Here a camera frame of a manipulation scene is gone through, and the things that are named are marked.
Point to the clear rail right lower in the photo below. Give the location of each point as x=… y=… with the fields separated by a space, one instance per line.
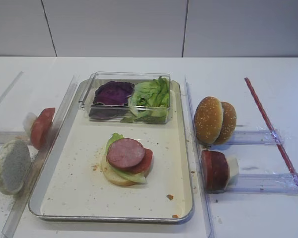
x=285 y=184

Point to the purple cabbage leaf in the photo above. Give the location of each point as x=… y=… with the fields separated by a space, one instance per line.
x=114 y=93

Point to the white pusher block lower rail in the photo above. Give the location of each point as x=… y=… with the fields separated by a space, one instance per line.
x=233 y=170

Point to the sesame bun top front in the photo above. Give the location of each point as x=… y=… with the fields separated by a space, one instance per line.
x=208 y=119

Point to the lettuce leaf on bun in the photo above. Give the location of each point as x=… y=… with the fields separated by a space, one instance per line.
x=123 y=173

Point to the stack of meat slices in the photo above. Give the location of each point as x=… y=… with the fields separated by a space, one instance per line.
x=216 y=170

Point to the green lettuce in box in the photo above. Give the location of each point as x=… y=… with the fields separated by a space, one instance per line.
x=154 y=93

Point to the clear strip far left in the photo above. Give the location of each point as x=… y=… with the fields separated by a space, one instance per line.
x=10 y=86

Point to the clear rail left upper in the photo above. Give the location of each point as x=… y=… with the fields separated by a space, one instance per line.
x=6 y=136

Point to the bun bottom standing left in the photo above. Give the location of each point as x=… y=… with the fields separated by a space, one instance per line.
x=15 y=161

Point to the red plastic strip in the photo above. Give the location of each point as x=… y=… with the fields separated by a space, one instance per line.
x=273 y=132

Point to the clear rail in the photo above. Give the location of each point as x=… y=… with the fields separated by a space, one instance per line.
x=6 y=136
x=285 y=184
x=255 y=137

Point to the metal serving tray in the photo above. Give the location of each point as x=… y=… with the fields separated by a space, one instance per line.
x=72 y=186

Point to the sesame bun top rear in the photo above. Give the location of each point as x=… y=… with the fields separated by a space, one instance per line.
x=228 y=124

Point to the pink meat slice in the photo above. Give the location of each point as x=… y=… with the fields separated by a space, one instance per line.
x=125 y=153

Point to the bottom bun on tray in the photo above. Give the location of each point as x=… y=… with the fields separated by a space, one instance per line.
x=113 y=177

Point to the clear divider left of tray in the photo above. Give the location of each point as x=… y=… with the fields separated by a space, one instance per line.
x=21 y=199

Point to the clear plastic vegetable box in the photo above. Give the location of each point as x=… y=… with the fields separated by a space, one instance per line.
x=102 y=112

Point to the white pusher block left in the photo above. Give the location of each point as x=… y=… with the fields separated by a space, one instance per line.
x=28 y=123

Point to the clear divider right of tray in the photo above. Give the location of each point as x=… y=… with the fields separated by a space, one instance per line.
x=203 y=196

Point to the tomato slices stack left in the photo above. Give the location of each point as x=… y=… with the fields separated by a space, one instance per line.
x=41 y=127

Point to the tomato slice on bun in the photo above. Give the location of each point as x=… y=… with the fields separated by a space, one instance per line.
x=144 y=165

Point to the clear rail right upper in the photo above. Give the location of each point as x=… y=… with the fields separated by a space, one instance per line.
x=255 y=137

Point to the clear divider of tray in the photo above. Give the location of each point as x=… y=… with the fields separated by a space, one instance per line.
x=203 y=196
x=21 y=199

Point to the sesame bun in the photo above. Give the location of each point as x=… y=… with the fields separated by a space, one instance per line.
x=208 y=119
x=228 y=124

